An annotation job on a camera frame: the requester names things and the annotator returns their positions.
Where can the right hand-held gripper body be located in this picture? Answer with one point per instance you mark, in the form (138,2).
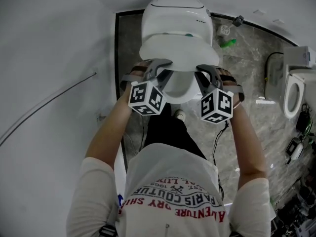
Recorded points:
(217,105)

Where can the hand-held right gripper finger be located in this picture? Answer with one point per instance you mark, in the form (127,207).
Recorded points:
(203,85)
(214,74)

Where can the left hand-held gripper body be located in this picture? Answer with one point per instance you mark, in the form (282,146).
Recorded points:
(145,97)

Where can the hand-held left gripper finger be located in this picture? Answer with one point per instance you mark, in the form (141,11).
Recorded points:
(154,67)
(165,79)

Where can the white toilet lid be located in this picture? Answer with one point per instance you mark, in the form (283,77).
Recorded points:
(177,51)

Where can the person's left forearm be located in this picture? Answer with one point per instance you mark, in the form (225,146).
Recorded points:
(108,137)

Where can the person's right forearm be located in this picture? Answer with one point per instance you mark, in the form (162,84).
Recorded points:
(249,147)

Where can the white round smart toilet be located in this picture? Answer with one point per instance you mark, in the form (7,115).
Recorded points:
(172,16)

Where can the white toilet with boxy tank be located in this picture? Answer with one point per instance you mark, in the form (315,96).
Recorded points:
(293,83)

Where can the person's right hand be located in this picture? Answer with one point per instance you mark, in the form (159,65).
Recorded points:
(225,72)

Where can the person's left hand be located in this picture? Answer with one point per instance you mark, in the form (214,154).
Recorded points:
(140,64)

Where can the green bottle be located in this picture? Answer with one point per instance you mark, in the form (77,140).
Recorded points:
(228,44)

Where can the person's right white shoe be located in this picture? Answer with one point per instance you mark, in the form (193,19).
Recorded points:
(180,114)

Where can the person's black trousers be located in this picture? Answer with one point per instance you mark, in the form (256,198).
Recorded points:
(168,132)

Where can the white brush holder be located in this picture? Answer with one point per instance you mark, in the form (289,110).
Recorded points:
(224,30)

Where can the black angle valve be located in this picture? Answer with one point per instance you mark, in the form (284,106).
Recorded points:
(238,20)

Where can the person's white printed t-shirt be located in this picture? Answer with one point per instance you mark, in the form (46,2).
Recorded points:
(172,181)

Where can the white and black power adapter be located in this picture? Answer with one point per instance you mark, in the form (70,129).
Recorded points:
(296,149)

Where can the pile of dark equipment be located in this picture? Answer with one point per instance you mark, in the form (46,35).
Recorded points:
(296,211)

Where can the white wall plate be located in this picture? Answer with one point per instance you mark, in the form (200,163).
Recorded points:
(278,20)
(258,11)

